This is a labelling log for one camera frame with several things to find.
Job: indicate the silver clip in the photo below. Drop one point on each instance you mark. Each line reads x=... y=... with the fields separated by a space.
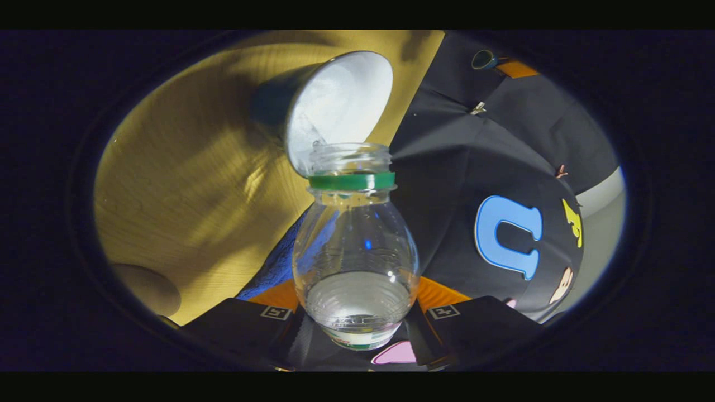
x=477 y=108

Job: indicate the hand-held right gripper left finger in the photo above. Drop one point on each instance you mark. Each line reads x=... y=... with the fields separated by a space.
x=287 y=340

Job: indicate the black backdrop cloth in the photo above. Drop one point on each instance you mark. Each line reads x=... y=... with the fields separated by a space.
x=447 y=167

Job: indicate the clear plastic water bottle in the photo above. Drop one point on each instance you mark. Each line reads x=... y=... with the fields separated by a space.
x=356 y=251

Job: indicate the copper clip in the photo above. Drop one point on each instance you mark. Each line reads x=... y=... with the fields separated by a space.
x=561 y=171

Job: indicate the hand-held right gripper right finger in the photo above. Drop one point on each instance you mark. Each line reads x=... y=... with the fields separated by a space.
x=420 y=338

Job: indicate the teal teacup white inside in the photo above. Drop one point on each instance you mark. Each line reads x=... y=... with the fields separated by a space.
x=341 y=95

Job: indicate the round tan coaster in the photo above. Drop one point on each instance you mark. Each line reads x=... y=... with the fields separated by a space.
x=149 y=289

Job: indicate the blue towel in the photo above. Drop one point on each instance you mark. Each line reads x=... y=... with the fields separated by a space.
x=273 y=268

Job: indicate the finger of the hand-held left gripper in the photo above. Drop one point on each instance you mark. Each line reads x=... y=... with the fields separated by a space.
x=516 y=68

